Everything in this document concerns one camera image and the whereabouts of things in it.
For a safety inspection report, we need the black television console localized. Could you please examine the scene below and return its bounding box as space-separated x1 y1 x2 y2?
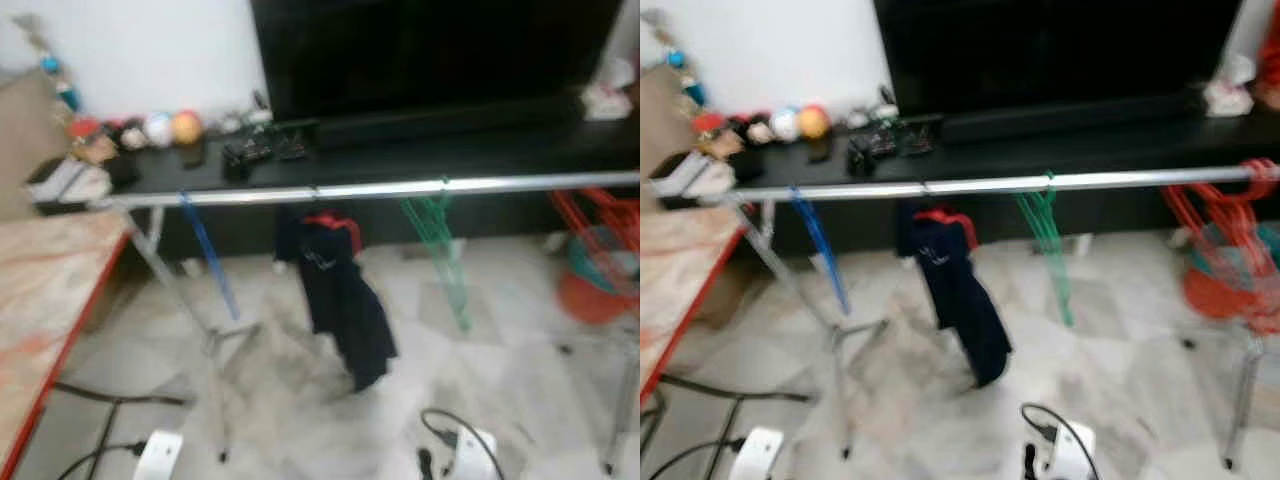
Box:
30 90 641 261
650 88 1280 256

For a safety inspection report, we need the small black box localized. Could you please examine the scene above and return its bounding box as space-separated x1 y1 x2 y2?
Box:
728 145 763 181
105 150 141 189

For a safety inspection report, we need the red figurine statue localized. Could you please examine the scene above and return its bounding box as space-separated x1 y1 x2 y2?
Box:
1260 10 1280 111

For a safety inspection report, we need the red bin with green bag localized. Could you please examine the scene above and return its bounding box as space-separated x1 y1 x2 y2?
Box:
1180 225 1280 321
555 225 641 326

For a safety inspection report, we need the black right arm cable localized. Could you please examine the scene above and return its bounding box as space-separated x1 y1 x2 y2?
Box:
418 407 506 480
1020 402 1101 480

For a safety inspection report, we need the silver metal clothes rack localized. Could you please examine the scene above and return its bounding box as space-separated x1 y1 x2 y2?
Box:
720 165 1280 471
100 170 641 476

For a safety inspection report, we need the black flat screen television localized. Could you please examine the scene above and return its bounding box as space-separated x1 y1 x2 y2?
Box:
873 0 1246 121
250 0 626 126

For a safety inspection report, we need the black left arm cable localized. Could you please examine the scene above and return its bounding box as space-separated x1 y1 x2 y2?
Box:
55 440 151 480
650 435 746 480

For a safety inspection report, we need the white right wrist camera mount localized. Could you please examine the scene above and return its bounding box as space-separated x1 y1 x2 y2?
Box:
1048 423 1096 480
452 428 499 480

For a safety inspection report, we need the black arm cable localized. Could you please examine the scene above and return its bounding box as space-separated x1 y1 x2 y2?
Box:
55 440 151 480
650 435 746 480
1020 402 1101 480
418 407 506 480

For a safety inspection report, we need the gold trophy with blue ball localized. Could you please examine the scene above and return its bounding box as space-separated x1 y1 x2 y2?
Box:
640 10 711 111
15 10 86 116

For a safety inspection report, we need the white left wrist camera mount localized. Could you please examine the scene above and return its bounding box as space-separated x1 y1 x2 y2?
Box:
730 427 786 480
133 430 184 480

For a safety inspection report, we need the black desk stand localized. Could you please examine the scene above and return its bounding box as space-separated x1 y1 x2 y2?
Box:
222 140 256 183
848 135 881 179

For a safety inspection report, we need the white pink flat box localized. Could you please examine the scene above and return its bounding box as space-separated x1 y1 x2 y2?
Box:
685 160 736 196
60 165 111 201

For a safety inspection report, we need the black soundbar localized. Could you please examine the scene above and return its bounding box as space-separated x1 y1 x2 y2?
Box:
935 92 1206 146

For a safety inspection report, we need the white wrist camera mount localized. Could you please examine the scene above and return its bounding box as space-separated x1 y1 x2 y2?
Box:
452 428 499 480
730 427 786 480
1048 423 1096 480
133 430 184 480

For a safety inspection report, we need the white pink tissue box cover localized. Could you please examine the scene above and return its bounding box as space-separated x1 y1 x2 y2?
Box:
582 60 633 121
1203 55 1256 116

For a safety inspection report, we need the navy polo shirt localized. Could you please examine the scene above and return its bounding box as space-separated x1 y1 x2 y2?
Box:
895 203 1013 388
275 205 399 393

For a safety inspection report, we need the marble pattern folding table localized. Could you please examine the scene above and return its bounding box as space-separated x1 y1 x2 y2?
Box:
0 208 191 480
640 203 813 480

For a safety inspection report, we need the white box with black edge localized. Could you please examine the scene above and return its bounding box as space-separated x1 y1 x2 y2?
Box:
25 158 86 206
650 152 706 199

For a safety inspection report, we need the light wooden cabinet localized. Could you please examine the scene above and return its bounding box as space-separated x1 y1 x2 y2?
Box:
0 70 71 221
640 65 696 181

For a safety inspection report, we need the blue plastic hanger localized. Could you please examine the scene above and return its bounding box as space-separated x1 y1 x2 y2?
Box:
788 187 853 316
178 192 241 321

